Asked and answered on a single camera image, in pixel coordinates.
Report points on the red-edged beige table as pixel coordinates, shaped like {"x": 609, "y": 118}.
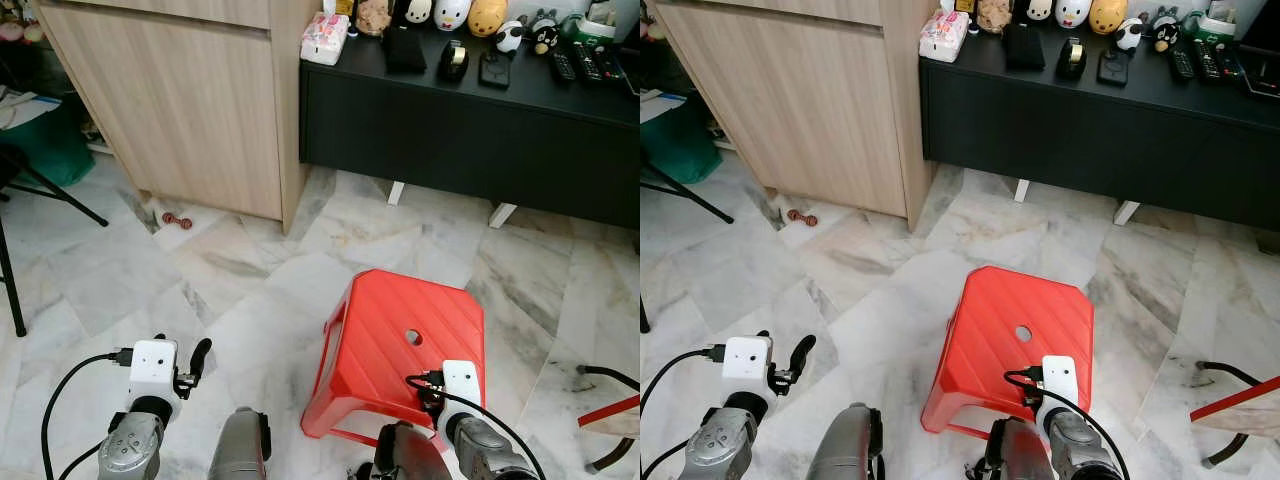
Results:
{"x": 1240, "y": 415}
{"x": 615, "y": 425}

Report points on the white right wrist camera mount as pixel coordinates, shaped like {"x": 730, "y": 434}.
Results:
{"x": 1060, "y": 380}
{"x": 462, "y": 385}

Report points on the green bin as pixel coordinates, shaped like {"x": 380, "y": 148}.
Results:
{"x": 680, "y": 152}
{"x": 50, "y": 152}

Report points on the yellow round figurine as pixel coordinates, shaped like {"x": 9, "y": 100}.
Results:
{"x": 1108, "y": 16}
{"x": 487, "y": 18}

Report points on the red plastic stool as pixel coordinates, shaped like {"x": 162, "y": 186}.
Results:
{"x": 385, "y": 330}
{"x": 1000, "y": 320}

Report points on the white penguin figurine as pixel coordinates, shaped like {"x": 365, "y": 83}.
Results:
{"x": 1072, "y": 12}
{"x": 452, "y": 14}

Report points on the brown plush toy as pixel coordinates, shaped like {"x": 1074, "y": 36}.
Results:
{"x": 993, "y": 15}
{"x": 372, "y": 16}

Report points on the pink flowers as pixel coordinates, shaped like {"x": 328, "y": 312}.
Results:
{"x": 650, "y": 28}
{"x": 18, "y": 25}

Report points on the white green box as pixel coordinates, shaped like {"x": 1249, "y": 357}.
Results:
{"x": 1217, "y": 24}
{"x": 598, "y": 27}

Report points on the black tape dispenser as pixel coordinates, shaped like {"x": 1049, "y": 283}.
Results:
{"x": 1072, "y": 60}
{"x": 453, "y": 62}

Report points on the black wallet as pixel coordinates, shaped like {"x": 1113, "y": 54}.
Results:
{"x": 405, "y": 50}
{"x": 1024, "y": 47}

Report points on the black bear figurine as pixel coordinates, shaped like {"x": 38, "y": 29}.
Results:
{"x": 1164, "y": 32}
{"x": 543, "y": 34}

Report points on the black chair legs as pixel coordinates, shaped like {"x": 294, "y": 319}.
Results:
{"x": 60, "y": 195}

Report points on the white papers on bin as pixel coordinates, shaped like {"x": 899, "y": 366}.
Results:
{"x": 25, "y": 108}
{"x": 660, "y": 106}

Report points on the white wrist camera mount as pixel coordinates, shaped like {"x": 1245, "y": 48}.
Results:
{"x": 152, "y": 368}
{"x": 746, "y": 362}
{"x": 462, "y": 385}
{"x": 1060, "y": 380}

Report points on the black white figurine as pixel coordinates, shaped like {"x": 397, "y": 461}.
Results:
{"x": 1038, "y": 9}
{"x": 418, "y": 10}

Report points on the black low console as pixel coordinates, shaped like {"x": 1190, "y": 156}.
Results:
{"x": 470, "y": 135}
{"x": 1100, "y": 135}

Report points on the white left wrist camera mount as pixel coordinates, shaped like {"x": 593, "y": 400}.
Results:
{"x": 152, "y": 368}
{"x": 746, "y": 362}

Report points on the white pink tissue pack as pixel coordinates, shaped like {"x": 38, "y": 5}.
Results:
{"x": 944, "y": 37}
{"x": 324, "y": 40}

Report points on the black bent tube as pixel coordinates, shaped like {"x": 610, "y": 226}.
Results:
{"x": 600, "y": 369}
{"x": 1225, "y": 366}

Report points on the light wooden cabinet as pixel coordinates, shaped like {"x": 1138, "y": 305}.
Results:
{"x": 190, "y": 100}
{"x": 800, "y": 100}

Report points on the short black remote control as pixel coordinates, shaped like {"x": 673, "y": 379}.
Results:
{"x": 1181, "y": 64}
{"x": 563, "y": 66}

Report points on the long black remote control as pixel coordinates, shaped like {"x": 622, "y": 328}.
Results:
{"x": 1208, "y": 60}
{"x": 588, "y": 62}

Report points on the small red dumbbell toy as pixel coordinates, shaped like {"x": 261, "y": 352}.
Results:
{"x": 176, "y": 220}
{"x": 802, "y": 217}

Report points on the white console leg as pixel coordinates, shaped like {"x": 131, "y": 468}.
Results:
{"x": 1126, "y": 212}
{"x": 1021, "y": 190}
{"x": 503, "y": 215}
{"x": 396, "y": 193}

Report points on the small black flat device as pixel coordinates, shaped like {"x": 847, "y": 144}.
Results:
{"x": 494, "y": 72}
{"x": 1113, "y": 69}

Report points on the grey left robot leg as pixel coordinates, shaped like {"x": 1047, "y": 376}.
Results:
{"x": 842, "y": 448}
{"x": 238, "y": 450}

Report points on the panda figurine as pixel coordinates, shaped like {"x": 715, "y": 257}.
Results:
{"x": 509, "y": 36}
{"x": 1129, "y": 34}

